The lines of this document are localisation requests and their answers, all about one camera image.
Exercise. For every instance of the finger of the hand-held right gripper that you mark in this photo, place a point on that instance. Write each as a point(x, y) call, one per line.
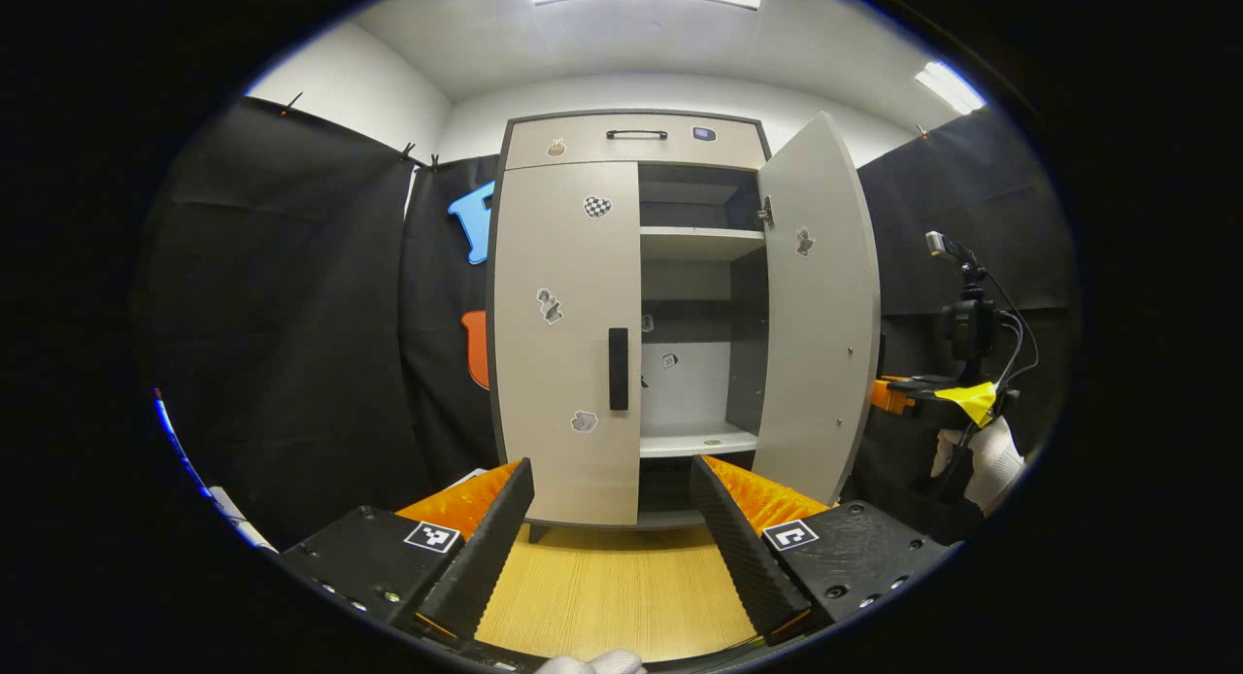
point(923, 387)

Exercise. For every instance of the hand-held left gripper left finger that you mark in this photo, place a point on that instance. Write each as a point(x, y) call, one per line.
point(484, 567)

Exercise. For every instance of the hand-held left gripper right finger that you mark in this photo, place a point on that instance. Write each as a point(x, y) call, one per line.
point(743, 557)

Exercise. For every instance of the grey shoe cabinet door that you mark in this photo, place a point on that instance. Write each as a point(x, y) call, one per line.
point(816, 363)
point(573, 247)

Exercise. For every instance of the grey double-door shoe cabinet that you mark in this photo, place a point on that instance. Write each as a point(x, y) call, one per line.
point(748, 363)

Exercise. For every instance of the grey cabinet shelf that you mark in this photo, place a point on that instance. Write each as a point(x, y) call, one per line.
point(694, 443)
point(694, 244)

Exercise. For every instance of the metal door hinge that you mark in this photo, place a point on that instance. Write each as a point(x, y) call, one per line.
point(766, 211)

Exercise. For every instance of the grey cabinet drawer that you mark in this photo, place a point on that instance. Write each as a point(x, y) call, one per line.
point(583, 155)

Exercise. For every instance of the small ceiling light panel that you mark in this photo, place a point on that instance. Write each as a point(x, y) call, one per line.
point(950, 86)

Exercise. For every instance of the black backdrop cloth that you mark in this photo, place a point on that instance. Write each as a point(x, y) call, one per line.
point(291, 344)

